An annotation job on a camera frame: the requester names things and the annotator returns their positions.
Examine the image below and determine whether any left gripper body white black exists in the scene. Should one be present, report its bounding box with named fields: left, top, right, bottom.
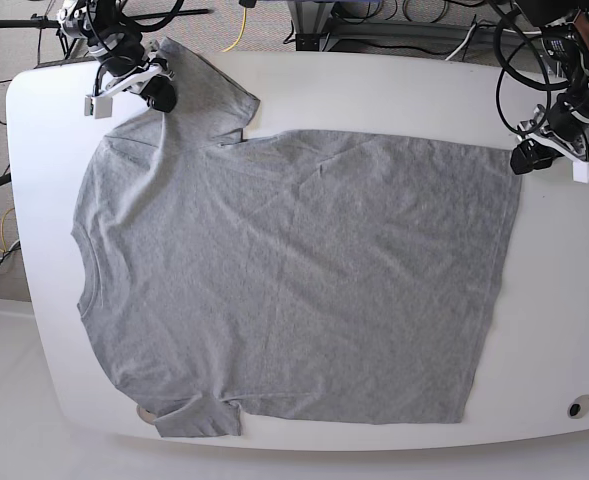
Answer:
left=517, top=105, right=589, bottom=166

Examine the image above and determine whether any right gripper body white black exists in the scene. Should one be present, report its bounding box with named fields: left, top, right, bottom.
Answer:
left=91, top=41, right=174, bottom=97

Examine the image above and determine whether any grey T-shirt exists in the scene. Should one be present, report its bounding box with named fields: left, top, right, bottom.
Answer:
left=72, top=39, right=521, bottom=438

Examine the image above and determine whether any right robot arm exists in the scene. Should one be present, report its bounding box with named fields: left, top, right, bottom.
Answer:
left=57, top=1, right=183, bottom=119

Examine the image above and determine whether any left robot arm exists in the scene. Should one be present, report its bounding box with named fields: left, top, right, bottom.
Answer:
left=488, top=1, right=589, bottom=183

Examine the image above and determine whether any black tripod stand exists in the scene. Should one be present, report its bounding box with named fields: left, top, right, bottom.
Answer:
left=0, top=1, right=213, bottom=65

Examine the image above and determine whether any round table grommet hole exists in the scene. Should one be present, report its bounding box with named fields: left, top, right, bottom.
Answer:
left=567, top=394, right=589, bottom=419

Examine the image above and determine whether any tan round table grommet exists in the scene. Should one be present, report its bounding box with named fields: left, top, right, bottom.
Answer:
left=136, top=405, right=156, bottom=425

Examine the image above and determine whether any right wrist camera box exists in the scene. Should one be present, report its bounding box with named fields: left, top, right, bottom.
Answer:
left=84, top=95, right=113, bottom=119

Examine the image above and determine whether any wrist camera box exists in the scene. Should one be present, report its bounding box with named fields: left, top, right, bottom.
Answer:
left=572, top=161, right=589, bottom=184
left=84, top=95, right=113, bottom=119

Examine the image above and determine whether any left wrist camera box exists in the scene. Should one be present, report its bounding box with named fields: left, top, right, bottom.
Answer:
left=572, top=161, right=589, bottom=184

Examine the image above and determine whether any yellow cable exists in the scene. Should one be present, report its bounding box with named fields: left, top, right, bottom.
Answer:
left=223, top=4, right=249, bottom=54

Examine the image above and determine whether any white cable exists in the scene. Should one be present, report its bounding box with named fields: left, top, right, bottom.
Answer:
left=443, top=22, right=525, bottom=62

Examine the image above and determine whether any aluminium frame stand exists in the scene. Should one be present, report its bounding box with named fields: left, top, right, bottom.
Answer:
left=283, top=1, right=499, bottom=67

